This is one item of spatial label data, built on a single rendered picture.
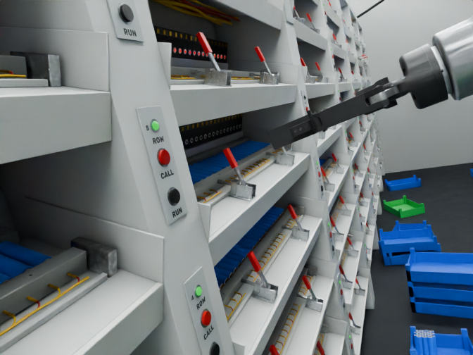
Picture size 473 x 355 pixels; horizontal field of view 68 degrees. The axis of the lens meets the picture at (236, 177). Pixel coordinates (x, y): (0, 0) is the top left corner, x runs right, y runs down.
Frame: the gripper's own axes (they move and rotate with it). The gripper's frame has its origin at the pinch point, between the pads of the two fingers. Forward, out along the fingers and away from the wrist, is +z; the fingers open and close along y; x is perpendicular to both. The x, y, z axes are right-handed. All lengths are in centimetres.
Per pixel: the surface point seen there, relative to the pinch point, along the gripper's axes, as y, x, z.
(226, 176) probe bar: 3.8, -3.1, 16.0
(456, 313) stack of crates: 108, -104, -6
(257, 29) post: 43, 28, 11
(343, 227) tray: 82, -45, 19
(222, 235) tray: -13.9, -8.9, 10.6
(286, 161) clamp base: 25.7, -6.5, 11.8
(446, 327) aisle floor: 100, -105, -1
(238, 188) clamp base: -1.0, -5.4, 12.2
